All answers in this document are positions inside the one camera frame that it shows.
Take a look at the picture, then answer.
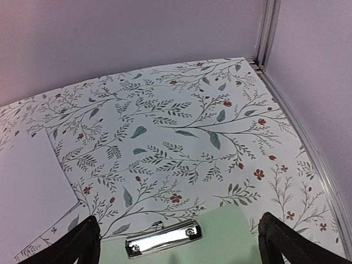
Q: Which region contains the green clipboard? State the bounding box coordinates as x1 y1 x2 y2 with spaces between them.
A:
99 205 261 263

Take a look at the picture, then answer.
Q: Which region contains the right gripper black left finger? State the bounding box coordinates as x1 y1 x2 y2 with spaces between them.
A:
21 216 101 264

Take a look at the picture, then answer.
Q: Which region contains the right aluminium corner post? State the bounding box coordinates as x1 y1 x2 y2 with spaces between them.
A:
254 0 282 73

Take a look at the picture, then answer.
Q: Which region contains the white paper sheet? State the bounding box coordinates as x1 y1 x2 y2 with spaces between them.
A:
1 130 78 263

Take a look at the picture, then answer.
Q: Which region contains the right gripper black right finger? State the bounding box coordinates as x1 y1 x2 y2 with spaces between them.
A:
258 212 351 264

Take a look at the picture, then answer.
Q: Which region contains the floral patterned table mat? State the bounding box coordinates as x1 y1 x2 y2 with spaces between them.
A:
1 58 348 263

